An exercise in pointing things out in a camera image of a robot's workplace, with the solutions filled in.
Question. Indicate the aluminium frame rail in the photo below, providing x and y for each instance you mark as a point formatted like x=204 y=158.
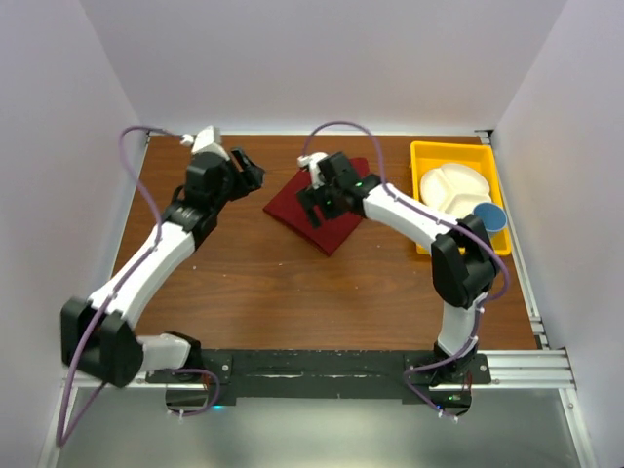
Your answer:
x=538 y=369

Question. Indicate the dark red cloth napkin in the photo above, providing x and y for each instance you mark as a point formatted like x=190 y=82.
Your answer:
x=285 y=208

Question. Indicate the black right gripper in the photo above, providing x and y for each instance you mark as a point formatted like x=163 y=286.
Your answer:
x=313 y=197

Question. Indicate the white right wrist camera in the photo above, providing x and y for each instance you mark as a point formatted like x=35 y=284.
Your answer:
x=311 y=164

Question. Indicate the blue plastic cup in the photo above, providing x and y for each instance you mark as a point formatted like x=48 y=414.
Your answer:
x=493 y=217

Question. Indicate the white divided plate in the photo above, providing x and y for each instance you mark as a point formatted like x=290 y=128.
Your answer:
x=454 y=189

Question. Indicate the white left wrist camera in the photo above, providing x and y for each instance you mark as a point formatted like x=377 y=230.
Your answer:
x=207 y=140

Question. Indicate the yellow plastic tray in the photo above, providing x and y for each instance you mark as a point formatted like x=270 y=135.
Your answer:
x=426 y=155

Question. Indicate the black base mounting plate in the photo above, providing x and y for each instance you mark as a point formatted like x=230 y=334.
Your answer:
x=457 y=402

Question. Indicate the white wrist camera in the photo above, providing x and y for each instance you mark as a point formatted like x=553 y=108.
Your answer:
x=311 y=164
x=207 y=140

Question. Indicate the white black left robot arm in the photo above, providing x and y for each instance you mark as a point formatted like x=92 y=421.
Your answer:
x=98 y=333

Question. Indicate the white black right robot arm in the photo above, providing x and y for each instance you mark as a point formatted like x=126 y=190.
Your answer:
x=462 y=260

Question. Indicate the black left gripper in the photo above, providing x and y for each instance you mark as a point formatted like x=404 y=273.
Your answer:
x=251 y=178

